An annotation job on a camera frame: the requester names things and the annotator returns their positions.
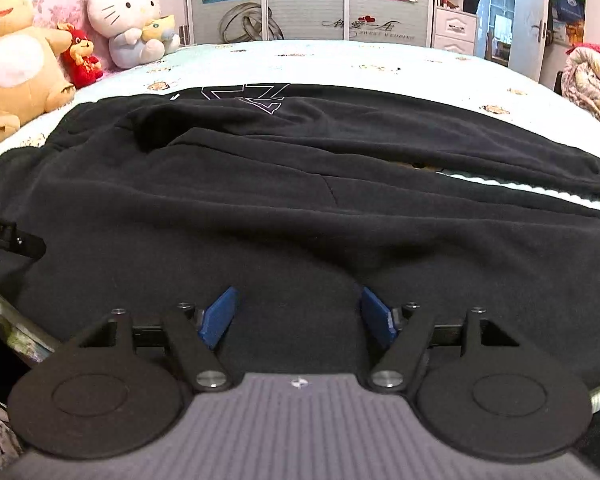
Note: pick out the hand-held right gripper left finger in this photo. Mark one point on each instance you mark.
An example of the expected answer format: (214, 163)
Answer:
(219, 317)

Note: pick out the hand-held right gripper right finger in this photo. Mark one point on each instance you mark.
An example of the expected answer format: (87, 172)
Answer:
(377, 317)

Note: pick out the black pants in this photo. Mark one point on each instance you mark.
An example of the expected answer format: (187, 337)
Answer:
(280, 220)

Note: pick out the yellow bear plush toy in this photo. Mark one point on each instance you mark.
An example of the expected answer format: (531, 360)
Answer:
(15, 60)

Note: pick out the red plush toy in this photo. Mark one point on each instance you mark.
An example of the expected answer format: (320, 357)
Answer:
(82, 55)

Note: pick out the white cat plush toy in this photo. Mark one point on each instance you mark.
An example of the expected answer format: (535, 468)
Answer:
(125, 15)

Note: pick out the bee-printed green bedspread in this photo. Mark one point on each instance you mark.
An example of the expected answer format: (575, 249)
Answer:
(380, 65)

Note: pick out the white drawer cabinet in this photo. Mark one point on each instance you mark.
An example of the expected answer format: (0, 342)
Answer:
(455, 30)

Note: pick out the sliding door wardrobe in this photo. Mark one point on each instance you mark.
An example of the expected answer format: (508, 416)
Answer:
(310, 15)

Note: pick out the rolled floral quilt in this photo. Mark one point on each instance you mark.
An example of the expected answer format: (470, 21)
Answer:
(590, 85)

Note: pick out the blue hanging bag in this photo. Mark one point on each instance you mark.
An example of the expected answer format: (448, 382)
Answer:
(567, 7)

